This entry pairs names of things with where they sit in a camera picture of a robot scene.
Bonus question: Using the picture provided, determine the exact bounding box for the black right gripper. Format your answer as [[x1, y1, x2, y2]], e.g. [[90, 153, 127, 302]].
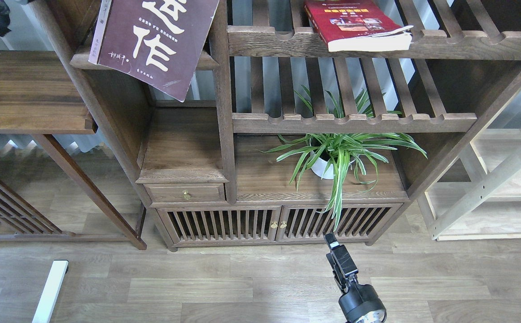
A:
[[324, 233, 387, 323]]

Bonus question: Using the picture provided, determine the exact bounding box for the red paperback book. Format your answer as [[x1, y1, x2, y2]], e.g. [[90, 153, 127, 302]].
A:
[[304, 0, 412, 52]]

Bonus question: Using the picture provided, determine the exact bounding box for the dark brown book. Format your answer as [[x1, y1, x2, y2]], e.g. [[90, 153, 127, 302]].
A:
[[88, 0, 219, 102]]

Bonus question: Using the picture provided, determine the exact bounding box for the light wooden shelf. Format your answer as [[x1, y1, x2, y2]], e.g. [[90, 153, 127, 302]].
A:
[[416, 61, 521, 242]]

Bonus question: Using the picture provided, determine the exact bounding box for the white plant pot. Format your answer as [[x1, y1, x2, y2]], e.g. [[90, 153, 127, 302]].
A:
[[310, 154, 335, 180]]

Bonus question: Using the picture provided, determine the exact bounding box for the green spider plant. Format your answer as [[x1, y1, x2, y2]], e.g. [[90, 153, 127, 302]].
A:
[[263, 85, 428, 232]]

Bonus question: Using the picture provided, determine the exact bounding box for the dark wooden bookshelf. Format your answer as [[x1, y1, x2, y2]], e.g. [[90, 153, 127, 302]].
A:
[[29, 0, 521, 251]]

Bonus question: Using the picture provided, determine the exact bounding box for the brass drawer knob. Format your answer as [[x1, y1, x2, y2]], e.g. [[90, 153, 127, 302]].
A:
[[182, 190, 192, 201]]

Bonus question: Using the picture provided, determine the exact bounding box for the white stand leg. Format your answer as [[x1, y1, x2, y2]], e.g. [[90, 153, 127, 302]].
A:
[[32, 259, 69, 323]]

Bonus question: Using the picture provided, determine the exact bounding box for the dark wooden side table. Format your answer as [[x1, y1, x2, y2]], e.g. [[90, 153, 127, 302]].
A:
[[0, 50, 147, 250]]

